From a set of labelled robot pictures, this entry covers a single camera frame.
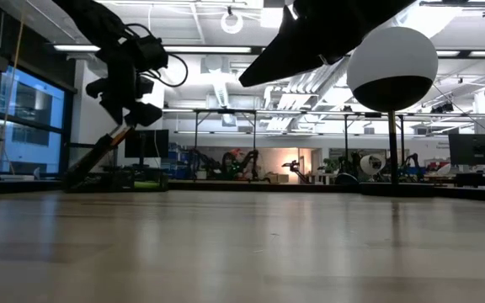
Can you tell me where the black metal rig frame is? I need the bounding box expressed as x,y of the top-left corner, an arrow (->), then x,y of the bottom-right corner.
191,108 -> 258,180

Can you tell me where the black mesh desk organizer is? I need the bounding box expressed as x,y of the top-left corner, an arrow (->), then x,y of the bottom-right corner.
55,141 -> 170,194

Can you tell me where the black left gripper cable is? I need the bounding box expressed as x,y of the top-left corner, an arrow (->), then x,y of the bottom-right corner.
124,23 -> 189,88

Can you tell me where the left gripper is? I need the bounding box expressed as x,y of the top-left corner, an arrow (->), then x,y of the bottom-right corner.
84,35 -> 170,128

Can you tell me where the black monitor on stand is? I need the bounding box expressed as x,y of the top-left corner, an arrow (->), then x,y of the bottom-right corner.
124,128 -> 170,167
448,133 -> 485,167

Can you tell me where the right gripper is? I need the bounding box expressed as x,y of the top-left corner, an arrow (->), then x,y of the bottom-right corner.
237,0 -> 378,88

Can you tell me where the green sticky note pad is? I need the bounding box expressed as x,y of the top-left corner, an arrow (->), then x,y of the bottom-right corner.
134,180 -> 163,191

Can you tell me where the dark framed window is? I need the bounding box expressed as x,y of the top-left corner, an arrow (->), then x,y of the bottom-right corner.
0,62 -> 75,182

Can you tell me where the white shade table lamp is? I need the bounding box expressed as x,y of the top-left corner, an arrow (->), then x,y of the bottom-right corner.
359,153 -> 387,176

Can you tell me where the person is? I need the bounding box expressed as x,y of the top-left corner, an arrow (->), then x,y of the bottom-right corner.
220,151 -> 243,180

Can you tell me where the white ring light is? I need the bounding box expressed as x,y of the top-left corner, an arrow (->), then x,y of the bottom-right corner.
220,5 -> 245,35

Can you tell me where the black aluminium table frame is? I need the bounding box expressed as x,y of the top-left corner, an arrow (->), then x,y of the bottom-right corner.
0,179 -> 485,204

